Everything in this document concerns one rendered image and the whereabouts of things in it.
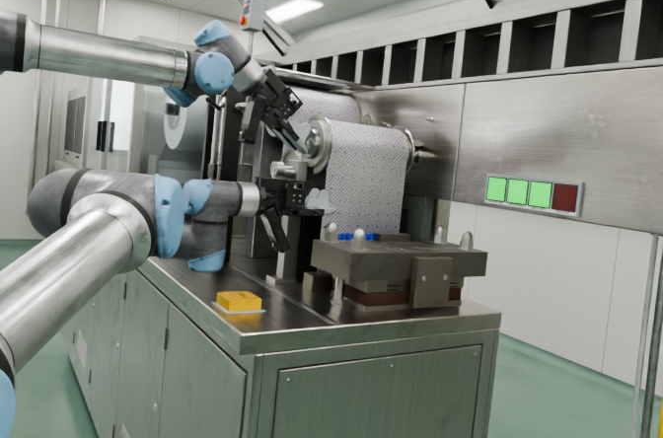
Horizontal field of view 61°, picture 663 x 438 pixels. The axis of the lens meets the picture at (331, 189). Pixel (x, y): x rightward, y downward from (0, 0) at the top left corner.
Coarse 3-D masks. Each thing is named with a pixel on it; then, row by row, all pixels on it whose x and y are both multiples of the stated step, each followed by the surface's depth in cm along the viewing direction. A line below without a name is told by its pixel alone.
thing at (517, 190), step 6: (510, 180) 126; (510, 186) 126; (516, 186) 125; (522, 186) 124; (510, 192) 126; (516, 192) 125; (522, 192) 123; (510, 198) 126; (516, 198) 125; (522, 198) 123
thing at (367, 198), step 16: (336, 176) 135; (352, 176) 137; (368, 176) 140; (384, 176) 142; (400, 176) 145; (336, 192) 135; (352, 192) 138; (368, 192) 140; (384, 192) 143; (400, 192) 145; (336, 208) 136; (352, 208) 138; (368, 208) 141; (384, 208) 143; (400, 208) 146; (336, 224) 136; (352, 224) 138; (368, 224) 141; (384, 224) 144
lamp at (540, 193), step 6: (534, 186) 121; (540, 186) 120; (546, 186) 118; (534, 192) 121; (540, 192) 120; (546, 192) 118; (534, 198) 121; (540, 198) 119; (546, 198) 118; (534, 204) 121; (540, 204) 119; (546, 204) 118
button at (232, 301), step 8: (224, 296) 112; (232, 296) 112; (240, 296) 113; (248, 296) 114; (256, 296) 114; (224, 304) 111; (232, 304) 109; (240, 304) 110; (248, 304) 111; (256, 304) 112
